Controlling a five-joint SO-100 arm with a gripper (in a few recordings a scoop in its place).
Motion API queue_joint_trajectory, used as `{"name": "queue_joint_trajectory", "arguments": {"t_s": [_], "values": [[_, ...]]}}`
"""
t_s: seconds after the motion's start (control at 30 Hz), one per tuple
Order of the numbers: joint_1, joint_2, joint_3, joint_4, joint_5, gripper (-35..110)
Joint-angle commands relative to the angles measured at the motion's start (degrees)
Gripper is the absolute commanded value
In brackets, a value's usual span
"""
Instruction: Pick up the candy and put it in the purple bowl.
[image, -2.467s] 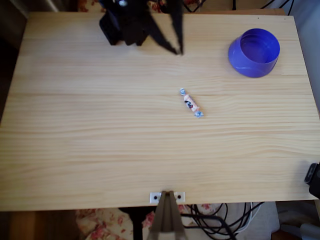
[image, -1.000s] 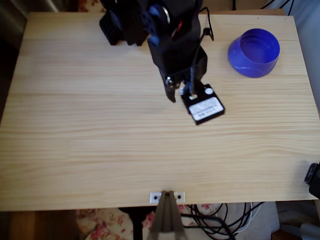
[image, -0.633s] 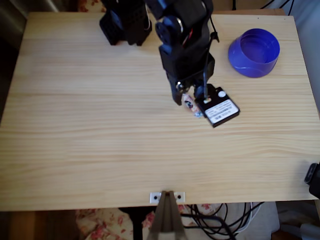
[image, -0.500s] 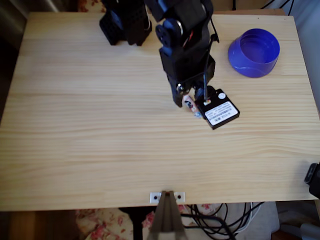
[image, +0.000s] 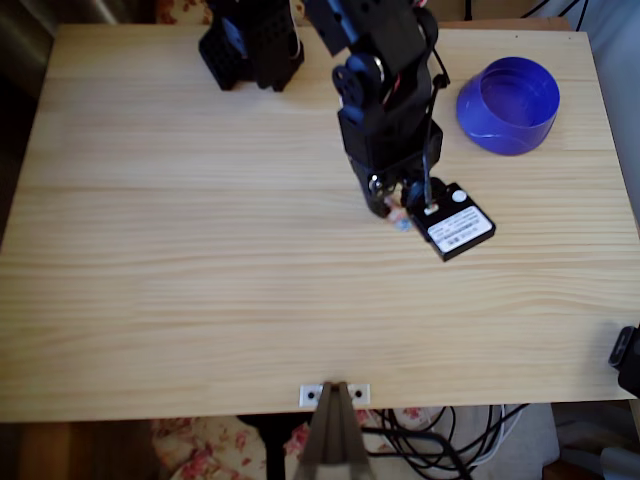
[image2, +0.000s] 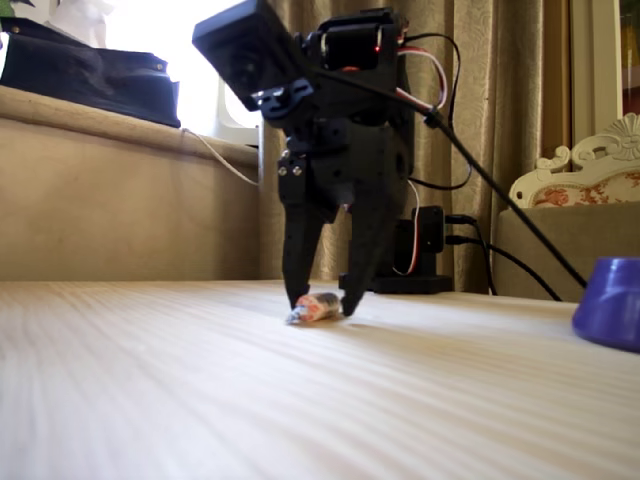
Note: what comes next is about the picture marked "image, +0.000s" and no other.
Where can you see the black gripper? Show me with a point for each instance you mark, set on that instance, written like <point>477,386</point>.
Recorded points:
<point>376,192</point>

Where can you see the candy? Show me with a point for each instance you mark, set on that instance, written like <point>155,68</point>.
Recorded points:
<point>400,222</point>

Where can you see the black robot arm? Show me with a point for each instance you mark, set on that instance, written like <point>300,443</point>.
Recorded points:
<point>380,50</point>

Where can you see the purple plastic bowl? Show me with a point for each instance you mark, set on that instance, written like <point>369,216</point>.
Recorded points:
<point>500,135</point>

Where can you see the white metal mounting plate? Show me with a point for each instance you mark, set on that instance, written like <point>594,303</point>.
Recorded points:
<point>306,395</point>

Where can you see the floral fabric cushion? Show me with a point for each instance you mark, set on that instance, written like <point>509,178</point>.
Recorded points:
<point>185,7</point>
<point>200,450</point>

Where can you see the black stand pole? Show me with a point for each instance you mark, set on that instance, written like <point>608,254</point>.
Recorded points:
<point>275,450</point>

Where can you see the black webcam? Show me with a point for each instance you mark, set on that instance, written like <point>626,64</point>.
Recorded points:
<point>627,355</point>

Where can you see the black gripper-mounted camera module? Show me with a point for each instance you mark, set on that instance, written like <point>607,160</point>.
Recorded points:
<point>460,230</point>

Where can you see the beige camera stand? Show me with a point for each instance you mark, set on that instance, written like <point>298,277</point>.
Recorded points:
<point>332,440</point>

